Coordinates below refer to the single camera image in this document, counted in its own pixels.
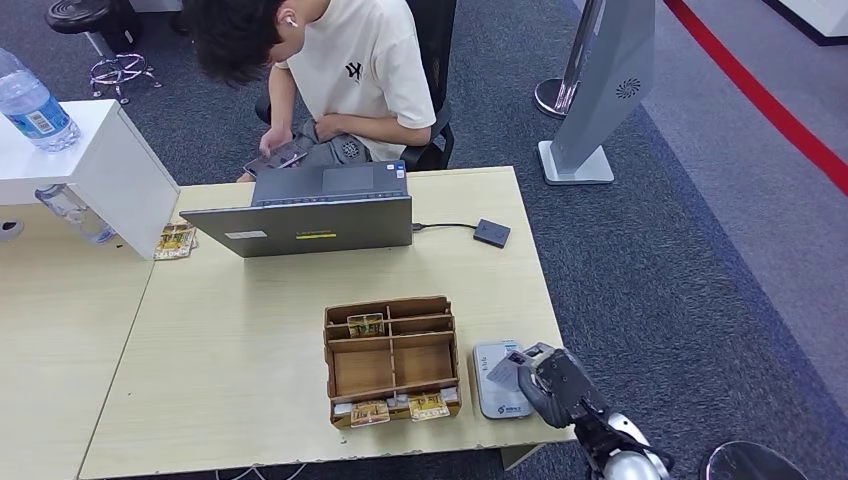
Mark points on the person's left forearm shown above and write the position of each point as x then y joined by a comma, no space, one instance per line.
378,129

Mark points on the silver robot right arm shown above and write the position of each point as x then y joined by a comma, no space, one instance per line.
629,467

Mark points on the white desk shelf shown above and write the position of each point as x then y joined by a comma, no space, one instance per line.
119,172

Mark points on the white ID card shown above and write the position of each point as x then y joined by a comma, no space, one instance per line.
507,374

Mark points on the person's right hand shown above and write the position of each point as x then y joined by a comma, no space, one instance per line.
275,139

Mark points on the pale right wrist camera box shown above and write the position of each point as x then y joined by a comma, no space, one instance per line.
540,351

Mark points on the gold key card pile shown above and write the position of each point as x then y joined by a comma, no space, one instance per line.
174,240

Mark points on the small dark USB hub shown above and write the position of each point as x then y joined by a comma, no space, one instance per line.
491,233

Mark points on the clear plastic water bottle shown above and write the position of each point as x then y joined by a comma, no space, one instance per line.
33,109
73,213

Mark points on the grey kiosk stand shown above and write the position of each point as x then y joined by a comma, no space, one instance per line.
603,79

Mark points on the chrome stanchion post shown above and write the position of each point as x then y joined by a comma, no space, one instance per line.
550,94

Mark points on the brown wooden card organizer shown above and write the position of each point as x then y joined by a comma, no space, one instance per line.
361,371

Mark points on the person's right forearm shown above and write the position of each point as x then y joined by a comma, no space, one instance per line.
281,99

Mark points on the gold printed room key card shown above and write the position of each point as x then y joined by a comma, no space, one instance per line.
428,405
366,324
370,413

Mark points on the white counter with dark plinth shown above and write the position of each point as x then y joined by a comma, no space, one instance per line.
821,13

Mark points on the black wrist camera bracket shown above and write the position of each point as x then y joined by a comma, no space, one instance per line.
570,384

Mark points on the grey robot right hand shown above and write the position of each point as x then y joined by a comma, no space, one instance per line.
540,404

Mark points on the white card reader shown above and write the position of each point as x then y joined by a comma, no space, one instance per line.
497,397

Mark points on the black round base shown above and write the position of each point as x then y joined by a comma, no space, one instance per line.
748,464

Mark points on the black seat chrome stool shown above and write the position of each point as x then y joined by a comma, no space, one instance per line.
79,14

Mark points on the grey Lenovo laptop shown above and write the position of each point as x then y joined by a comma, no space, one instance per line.
298,228

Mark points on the person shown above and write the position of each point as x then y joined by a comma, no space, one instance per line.
358,86

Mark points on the person's left hand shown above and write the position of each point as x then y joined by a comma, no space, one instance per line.
329,128

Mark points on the black smartphone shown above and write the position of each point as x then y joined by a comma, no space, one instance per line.
283,159

